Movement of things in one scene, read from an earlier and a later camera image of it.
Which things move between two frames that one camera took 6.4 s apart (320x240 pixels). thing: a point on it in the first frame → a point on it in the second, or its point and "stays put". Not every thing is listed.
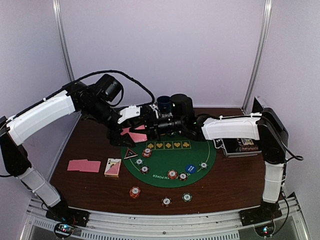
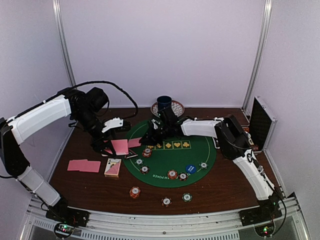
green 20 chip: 203,165 stays put
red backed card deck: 137,137 → 121,146
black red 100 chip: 144,169 stays put
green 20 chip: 139,161 stays put
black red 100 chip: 183,176 stays put
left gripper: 116,140 → 98,146
